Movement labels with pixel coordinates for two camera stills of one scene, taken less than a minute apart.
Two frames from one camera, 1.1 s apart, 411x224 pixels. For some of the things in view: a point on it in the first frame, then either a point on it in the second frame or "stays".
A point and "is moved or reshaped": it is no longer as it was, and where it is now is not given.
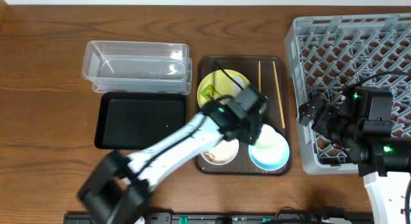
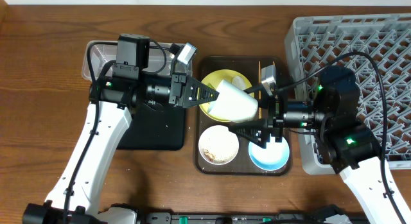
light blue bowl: (271, 150) stays
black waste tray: (133, 120) stays
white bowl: (223, 153) stays
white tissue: (235, 86) stays
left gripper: (252, 122) → (178, 90)
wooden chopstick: (259, 81) stays
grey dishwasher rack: (327, 54) stays
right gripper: (321, 113) → (274, 114)
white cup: (270, 147) is moved or reshaped
